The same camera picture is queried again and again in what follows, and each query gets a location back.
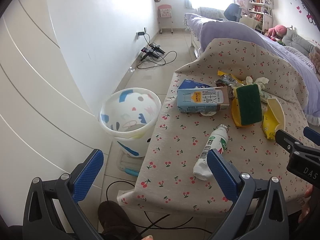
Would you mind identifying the yellow snack wrapper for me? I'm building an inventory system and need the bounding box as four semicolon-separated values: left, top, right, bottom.
262;98;286;140

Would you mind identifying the green yellow sponge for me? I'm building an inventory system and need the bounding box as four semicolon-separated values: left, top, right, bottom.
231;84;263;127

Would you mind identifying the white tissue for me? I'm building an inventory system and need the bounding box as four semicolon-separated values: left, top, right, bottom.
242;76;269;90

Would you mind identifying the white yogurt bottle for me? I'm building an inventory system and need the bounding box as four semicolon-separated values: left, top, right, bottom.
192;123;231;181

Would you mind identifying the blue milk carton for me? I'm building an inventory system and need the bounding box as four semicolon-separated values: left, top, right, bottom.
176;79;229;113

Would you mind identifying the yellow torn foil wrapper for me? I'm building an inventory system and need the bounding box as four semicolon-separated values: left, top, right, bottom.
215;70;244;87

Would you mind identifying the white patterned trash bin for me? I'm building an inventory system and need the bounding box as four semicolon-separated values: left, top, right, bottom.
99;88;162;158

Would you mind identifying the right hand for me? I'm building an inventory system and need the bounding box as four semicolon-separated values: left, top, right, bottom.
298;185;313;224

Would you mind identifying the brown slipper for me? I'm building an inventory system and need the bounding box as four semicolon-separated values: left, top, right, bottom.
98;200;138;239

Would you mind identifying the cherry print cloth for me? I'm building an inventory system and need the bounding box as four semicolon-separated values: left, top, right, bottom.
117;38;312;216

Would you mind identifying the brown fuzzy cushion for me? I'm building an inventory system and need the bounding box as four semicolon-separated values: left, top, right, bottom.
309;47;320;73

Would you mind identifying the white wardrobe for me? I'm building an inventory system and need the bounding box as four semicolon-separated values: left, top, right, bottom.
1;0;111;225

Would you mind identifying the clear plastic storage box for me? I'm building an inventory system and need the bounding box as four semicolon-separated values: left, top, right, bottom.
117;151;144;177

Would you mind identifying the grey pillow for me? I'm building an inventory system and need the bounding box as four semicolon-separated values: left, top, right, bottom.
282;28;315;57

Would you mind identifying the pink plush toy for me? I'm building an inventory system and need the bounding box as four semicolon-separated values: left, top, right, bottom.
267;24;287;38

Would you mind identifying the white bookshelf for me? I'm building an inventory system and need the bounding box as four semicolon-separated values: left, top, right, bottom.
248;0;273;34

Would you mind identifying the purple bed blanket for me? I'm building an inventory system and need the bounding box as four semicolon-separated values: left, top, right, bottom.
184;13;319;126

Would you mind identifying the blue office chair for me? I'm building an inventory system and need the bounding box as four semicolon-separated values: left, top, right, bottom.
223;3;242;22

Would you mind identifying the pink small chair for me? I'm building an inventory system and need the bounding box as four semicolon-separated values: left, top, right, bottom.
157;4;173;34

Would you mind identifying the white bed frame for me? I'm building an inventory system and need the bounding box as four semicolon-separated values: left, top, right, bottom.
190;31;202;58

